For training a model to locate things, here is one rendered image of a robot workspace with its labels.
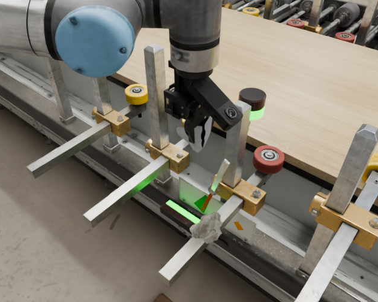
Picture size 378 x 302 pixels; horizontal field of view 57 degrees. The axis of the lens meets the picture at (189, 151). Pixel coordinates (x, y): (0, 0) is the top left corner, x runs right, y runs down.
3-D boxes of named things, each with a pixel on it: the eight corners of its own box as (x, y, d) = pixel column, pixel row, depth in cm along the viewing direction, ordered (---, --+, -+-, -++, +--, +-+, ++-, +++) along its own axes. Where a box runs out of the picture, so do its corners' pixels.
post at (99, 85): (112, 158, 124) (86, 26, 92) (106, 154, 125) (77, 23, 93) (120, 153, 126) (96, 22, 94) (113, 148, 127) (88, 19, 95)
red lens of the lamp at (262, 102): (255, 114, 74) (257, 105, 73) (232, 103, 77) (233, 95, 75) (269, 102, 77) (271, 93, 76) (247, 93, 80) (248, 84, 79)
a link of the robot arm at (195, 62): (230, 38, 62) (196, 57, 56) (228, 63, 65) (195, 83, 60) (191, 25, 66) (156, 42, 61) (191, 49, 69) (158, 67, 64)
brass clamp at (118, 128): (118, 138, 110) (116, 126, 107) (91, 122, 117) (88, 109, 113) (132, 129, 114) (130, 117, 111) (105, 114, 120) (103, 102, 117)
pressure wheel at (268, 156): (268, 198, 94) (275, 168, 86) (243, 184, 98) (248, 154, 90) (282, 181, 99) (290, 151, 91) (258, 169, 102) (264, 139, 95)
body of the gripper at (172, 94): (186, 99, 77) (186, 48, 69) (218, 114, 73) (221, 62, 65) (164, 115, 73) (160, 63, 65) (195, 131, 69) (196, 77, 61)
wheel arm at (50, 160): (36, 181, 96) (31, 170, 93) (29, 175, 98) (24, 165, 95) (146, 111, 121) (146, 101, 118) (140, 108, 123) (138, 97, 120)
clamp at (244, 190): (253, 217, 86) (256, 204, 83) (210, 191, 93) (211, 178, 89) (265, 204, 90) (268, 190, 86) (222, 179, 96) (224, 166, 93)
